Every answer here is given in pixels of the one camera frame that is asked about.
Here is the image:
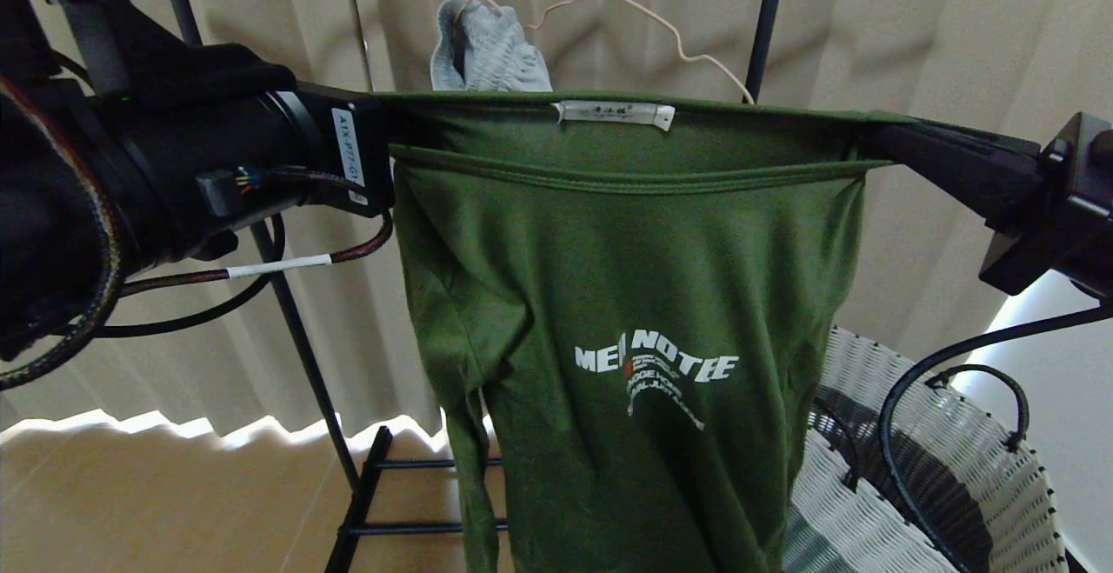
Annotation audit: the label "pale grey shorts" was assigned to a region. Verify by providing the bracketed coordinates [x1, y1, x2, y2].
[430, 0, 553, 93]

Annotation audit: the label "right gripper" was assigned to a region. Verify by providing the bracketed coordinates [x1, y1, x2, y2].
[980, 112, 1113, 300]

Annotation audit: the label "white laundry basket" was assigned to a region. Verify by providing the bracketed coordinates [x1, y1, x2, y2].
[783, 325, 1069, 573]

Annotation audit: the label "green garment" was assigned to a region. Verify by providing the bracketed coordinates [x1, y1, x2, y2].
[374, 89, 923, 573]

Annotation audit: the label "black clothes rack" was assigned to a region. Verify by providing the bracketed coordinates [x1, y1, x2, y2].
[165, 0, 794, 573]

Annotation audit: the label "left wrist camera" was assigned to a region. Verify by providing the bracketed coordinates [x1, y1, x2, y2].
[35, 0, 297, 113]

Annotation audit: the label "beige curtain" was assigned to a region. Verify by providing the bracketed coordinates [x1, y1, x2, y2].
[0, 0, 1113, 452]

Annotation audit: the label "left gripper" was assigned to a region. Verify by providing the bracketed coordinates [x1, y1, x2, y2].
[113, 82, 392, 254]

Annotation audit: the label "black cable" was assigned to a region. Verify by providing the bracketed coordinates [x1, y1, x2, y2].
[87, 212, 288, 339]
[878, 302, 1113, 573]

